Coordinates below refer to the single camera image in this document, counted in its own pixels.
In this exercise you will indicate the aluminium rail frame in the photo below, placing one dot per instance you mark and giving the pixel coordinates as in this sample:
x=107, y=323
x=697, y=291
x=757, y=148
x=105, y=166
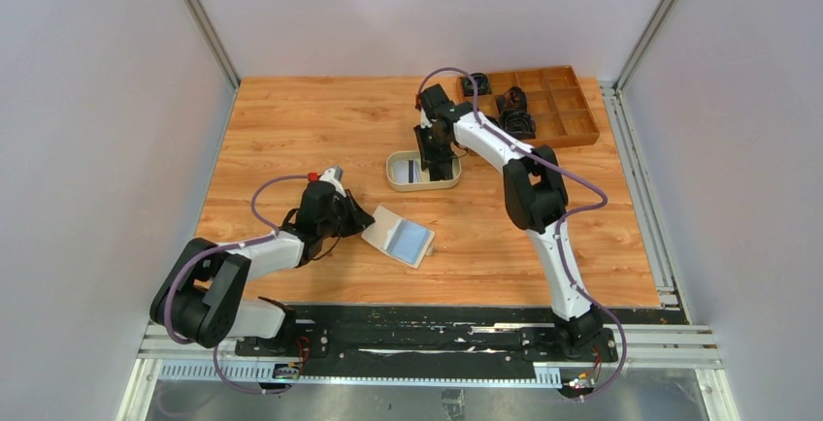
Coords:
x=283, y=125

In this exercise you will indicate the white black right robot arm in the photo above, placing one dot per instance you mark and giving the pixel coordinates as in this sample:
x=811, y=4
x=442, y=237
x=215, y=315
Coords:
x=536, y=202

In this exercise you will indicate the white leather card holder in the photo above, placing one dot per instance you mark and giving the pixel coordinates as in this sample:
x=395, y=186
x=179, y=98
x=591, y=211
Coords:
x=399, y=238

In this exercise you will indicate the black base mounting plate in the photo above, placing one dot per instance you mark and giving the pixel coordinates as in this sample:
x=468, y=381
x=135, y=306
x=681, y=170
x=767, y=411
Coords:
x=436, y=342

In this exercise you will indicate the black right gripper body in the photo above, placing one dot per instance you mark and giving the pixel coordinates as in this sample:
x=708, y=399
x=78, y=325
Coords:
x=435, y=145

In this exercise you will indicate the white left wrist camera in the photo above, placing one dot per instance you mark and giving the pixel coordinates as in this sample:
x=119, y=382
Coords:
x=334, y=176

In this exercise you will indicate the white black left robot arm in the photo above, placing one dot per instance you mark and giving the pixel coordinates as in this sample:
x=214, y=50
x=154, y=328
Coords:
x=202, y=298

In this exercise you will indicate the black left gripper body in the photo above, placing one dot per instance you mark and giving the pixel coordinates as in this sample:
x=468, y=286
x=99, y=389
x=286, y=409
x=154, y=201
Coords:
x=346, y=213

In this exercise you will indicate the wooden compartment organizer box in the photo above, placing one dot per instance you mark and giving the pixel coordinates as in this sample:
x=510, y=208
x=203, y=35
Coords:
x=556, y=102

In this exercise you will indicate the cream oval plastic tray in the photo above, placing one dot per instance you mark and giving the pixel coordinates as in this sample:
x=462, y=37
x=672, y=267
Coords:
x=426, y=184

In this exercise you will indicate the white credit card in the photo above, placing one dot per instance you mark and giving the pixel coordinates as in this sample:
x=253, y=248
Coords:
x=406, y=171

